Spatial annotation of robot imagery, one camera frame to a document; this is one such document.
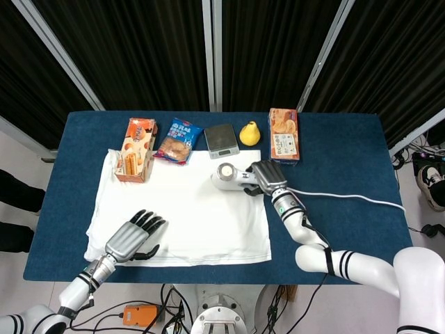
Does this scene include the black curtain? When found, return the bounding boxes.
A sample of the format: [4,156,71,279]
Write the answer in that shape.
[0,0,445,151]

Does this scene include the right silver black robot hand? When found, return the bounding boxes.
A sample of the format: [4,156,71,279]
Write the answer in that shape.
[243,160,289,198]

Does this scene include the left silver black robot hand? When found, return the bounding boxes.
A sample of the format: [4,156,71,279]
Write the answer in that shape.
[104,209,168,264]

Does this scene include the white cloth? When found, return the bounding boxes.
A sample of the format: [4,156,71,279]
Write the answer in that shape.
[83,148,273,268]

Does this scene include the yellow pear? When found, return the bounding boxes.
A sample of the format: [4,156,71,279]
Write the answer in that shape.
[238,120,263,147]

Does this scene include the open orange snack box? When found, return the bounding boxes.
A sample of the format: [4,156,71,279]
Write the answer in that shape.
[114,117,159,184]

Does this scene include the blue snack bag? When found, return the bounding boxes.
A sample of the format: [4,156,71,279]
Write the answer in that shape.
[152,118,204,166]

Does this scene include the dark blue table cover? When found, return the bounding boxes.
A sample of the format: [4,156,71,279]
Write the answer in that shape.
[23,110,414,285]

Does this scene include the slanted aluminium frame post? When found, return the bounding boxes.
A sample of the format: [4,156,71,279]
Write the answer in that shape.
[11,0,106,112]
[296,0,356,113]

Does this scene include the low aluminium frame rail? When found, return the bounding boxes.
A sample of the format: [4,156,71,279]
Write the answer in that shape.
[0,116,58,161]
[388,107,445,157]

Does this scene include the black and white sneaker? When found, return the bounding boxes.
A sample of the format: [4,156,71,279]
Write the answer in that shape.
[416,164,445,213]

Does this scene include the upright aluminium frame post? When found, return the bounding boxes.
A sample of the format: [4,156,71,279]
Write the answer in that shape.
[202,0,224,113]

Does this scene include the blue and orange cookie box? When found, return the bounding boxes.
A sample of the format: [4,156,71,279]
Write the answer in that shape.
[267,107,302,167]

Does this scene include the white handheld steamer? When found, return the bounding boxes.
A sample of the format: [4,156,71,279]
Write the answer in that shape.
[210,162,260,192]

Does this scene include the black power adapter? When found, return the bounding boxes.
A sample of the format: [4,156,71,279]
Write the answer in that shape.
[419,223,445,239]

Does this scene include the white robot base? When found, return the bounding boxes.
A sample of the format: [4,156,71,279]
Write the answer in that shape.
[190,284,257,334]

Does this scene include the silver digital kitchen scale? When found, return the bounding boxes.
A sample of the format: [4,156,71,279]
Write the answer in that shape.
[203,122,241,160]

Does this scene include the orange power box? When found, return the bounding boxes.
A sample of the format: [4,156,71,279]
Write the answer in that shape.
[122,304,159,328]

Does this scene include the black trousers of person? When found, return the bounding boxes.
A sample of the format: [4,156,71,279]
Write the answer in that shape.
[0,168,47,254]

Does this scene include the white power cable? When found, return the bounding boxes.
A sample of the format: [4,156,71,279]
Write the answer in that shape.
[286,187,407,214]

